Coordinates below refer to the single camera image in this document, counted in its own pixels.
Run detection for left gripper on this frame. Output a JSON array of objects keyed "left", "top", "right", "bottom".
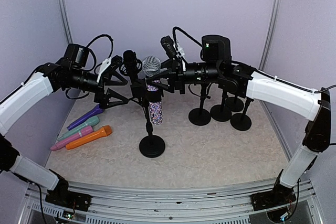
[{"left": 66, "top": 68, "right": 129, "bottom": 109}]

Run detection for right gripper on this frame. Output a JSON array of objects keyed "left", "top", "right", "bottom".
[{"left": 145, "top": 56, "right": 222, "bottom": 94}]

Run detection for rhinestone silver microphone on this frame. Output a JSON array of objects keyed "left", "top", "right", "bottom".
[{"left": 142, "top": 56, "right": 163, "bottom": 125}]

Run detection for purple microphone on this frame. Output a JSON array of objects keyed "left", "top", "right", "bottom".
[{"left": 67, "top": 105, "right": 104, "bottom": 131}]

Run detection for teal microphone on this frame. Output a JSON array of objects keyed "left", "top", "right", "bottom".
[{"left": 57, "top": 115, "right": 100, "bottom": 141}]

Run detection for pink microphone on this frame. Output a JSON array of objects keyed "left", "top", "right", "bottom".
[{"left": 50, "top": 126, "right": 93, "bottom": 151}]

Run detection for black stand of orange microphone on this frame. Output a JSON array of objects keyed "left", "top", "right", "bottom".
[{"left": 188, "top": 84, "right": 211, "bottom": 126}]

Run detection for black stand of rhinestone microphone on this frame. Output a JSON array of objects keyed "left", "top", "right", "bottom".
[{"left": 139, "top": 79, "right": 165, "bottom": 158}]

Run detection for black stand of pink microphone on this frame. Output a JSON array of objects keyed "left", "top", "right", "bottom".
[{"left": 210, "top": 91, "right": 232, "bottom": 122}]

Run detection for black stand of teal microphone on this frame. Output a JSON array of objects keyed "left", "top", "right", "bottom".
[{"left": 230, "top": 98, "right": 253, "bottom": 131}]

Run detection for black stand of purple microphone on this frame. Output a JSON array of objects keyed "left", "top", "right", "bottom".
[{"left": 226, "top": 96, "right": 244, "bottom": 112}]

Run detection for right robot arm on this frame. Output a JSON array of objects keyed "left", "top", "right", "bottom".
[{"left": 142, "top": 35, "right": 331, "bottom": 211}]

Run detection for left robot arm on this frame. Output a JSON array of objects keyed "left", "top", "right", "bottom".
[{"left": 1, "top": 44, "right": 128, "bottom": 211}]

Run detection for black tripod shock-mount stand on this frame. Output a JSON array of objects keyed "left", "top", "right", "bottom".
[{"left": 119, "top": 57, "right": 146, "bottom": 116}]

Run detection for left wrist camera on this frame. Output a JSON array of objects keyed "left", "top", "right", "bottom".
[{"left": 96, "top": 55, "right": 122, "bottom": 83}]

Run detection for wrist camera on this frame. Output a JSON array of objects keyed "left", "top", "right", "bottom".
[
  {"left": 96, "top": 55, "right": 122, "bottom": 83},
  {"left": 160, "top": 36, "right": 185, "bottom": 59}
]

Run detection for black microphone orange ring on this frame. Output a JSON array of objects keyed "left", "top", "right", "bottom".
[{"left": 122, "top": 49, "right": 143, "bottom": 86}]

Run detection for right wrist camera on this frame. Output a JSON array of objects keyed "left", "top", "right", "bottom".
[{"left": 160, "top": 36, "right": 185, "bottom": 59}]

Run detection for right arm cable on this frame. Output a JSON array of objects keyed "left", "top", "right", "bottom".
[{"left": 172, "top": 26, "right": 204, "bottom": 49}]

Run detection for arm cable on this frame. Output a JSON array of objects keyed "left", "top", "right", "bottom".
[
  {"left": 86, "top": 34, "right": 116, "bottom": 62},
  {"left": 172, "top": 26, "right": 204, "bottom": 49}
]

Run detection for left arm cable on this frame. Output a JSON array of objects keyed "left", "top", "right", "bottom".
[{"left": 86, "top": 34, "right": 116, "bottom": 62}]

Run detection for front aluminium rail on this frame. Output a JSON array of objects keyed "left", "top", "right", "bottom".
[{"left": 15, "top": 179, "right": 325, "bottom": 223}]

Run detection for right aluminium frame post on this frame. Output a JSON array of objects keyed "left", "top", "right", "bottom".
[{"left": 253, "top": 0, "right": 286, "bottom": 88}]

